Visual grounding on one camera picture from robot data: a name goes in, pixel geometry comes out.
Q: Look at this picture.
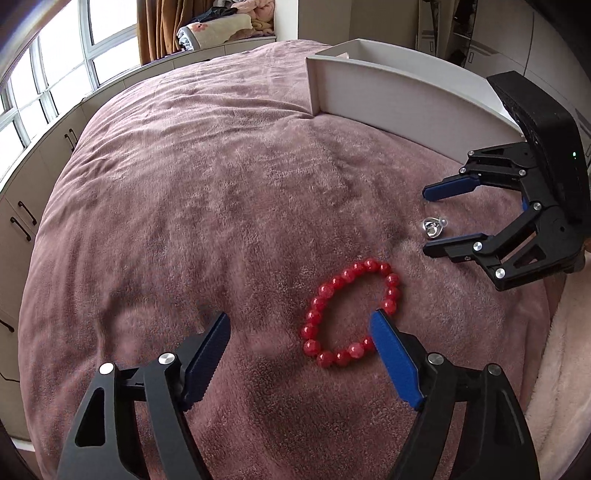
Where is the dusty pink fleece blanket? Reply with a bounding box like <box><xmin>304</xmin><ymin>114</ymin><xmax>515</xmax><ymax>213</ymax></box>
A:
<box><xmin>17</xmin><ymin>40</ymin><xmax>557</xmax><ymax>480</ymax></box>

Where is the brown curtain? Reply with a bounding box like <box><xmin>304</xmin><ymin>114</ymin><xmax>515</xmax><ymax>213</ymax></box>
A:
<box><xmin>137</xmin><ymin>0</ymin><xmax>189</xmax><ymax>66</ymax></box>

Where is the white wardrobe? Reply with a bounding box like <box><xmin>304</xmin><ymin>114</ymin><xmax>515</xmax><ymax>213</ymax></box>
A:
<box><xmin>443</xmin><ymin>0</ymin><xmax>591</xmax><ymax>155</ymax></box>

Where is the flat cardboard box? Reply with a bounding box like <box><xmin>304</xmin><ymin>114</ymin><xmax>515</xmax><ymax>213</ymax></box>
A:
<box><xmin>416</xmin><ymin>0</ymin><xmax>445</xmax><ymax>58</ymax></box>

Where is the pile of bedding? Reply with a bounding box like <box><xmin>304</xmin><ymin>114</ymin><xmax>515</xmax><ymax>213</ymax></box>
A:
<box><xmin>175</xmin><ymin>0</ymin><xmax>279</xmax><ymax>53</ymax></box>

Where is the bay window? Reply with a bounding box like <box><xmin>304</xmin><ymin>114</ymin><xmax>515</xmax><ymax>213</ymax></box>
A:
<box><xmin>0</xmin><ymin>0</ymin><xmax>142</xmax><ymax>161</ymax></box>

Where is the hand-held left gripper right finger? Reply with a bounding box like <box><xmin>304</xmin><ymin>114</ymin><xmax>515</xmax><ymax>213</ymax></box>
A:
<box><xmin>369</xmin><ymin>308</ymin><xmax>541</xmax><ymax>480</ymax></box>

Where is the white plastic storage box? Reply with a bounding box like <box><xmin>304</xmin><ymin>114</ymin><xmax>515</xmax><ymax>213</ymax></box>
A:
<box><xmin>305</xmin><ymin>39</ymin><xmax>528</xmax><ymax>165</ymax></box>

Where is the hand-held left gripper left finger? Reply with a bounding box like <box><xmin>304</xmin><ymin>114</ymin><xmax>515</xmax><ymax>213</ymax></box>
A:
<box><xmin>56</xmin><ymin>311</ymin><xmax>232</xmax><ymax>480</ymax></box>

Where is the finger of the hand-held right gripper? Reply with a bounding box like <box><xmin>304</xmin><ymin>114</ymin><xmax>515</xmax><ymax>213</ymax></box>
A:
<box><xmin>423</xmin><ymin>142</ymin><xmax>539</xmax><ymax>204</ymax></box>
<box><xmin>422</xmin><ymin>202</ymin><xmax>581</xmax><ymax>292</ymax></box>

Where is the silver heart charm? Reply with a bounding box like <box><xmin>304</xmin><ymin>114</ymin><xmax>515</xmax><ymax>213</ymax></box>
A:
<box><xmin>417</xmin><ymin>214</ymin><xmax>451</xmax><ymax>240</ymax></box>

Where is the red bead bracelet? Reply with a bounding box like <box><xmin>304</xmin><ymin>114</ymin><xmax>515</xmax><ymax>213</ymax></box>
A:
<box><xmin>300</xmin><ymin>258</ymin><xmax>402</xmax><ymax>368</ymax></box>

